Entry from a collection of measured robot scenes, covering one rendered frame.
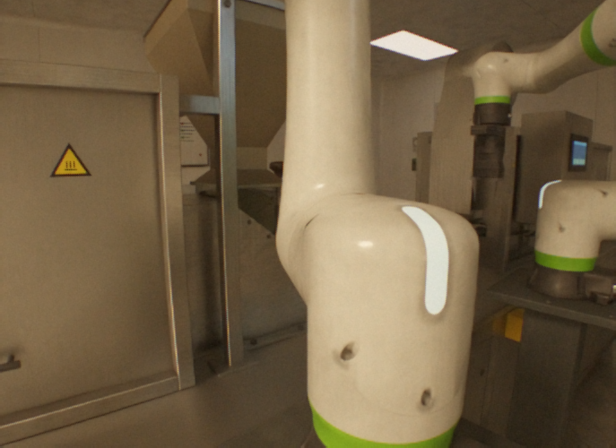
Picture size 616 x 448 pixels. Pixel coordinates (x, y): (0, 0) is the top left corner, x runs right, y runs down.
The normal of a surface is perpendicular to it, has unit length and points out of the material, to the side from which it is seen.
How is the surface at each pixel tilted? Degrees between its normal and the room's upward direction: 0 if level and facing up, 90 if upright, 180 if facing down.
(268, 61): 114
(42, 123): 90
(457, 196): 90
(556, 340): 90
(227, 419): 0
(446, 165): 90
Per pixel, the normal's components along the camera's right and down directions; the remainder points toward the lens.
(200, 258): 0.58, 0.12
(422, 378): 0.18, 0.14
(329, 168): -0.07, 0.06
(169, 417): 0.00, -0.99
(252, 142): 0.53, 0.51
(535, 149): -0.81, 0.08
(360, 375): -0.44, 0.13
